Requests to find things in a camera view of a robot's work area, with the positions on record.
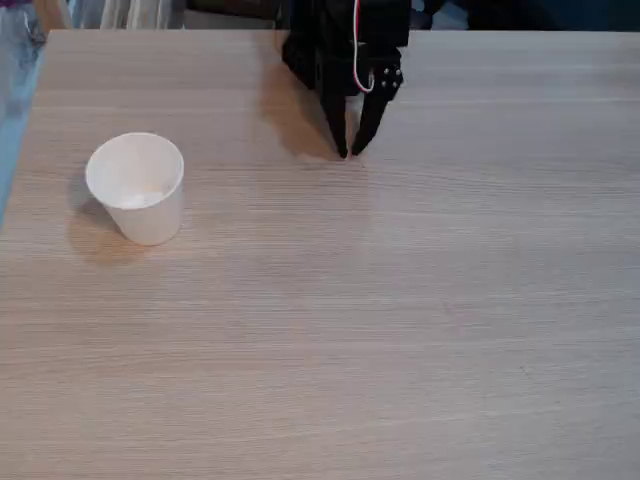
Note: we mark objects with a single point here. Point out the white cube block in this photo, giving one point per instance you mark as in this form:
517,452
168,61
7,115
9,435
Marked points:
150,193

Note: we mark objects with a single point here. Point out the white paper cup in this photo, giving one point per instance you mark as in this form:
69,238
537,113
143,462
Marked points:
137,187

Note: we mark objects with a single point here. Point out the white pleated fabric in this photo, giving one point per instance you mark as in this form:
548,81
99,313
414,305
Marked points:
127,12

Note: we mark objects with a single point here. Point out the blue denim cloth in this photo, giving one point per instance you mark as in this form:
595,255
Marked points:
17,55

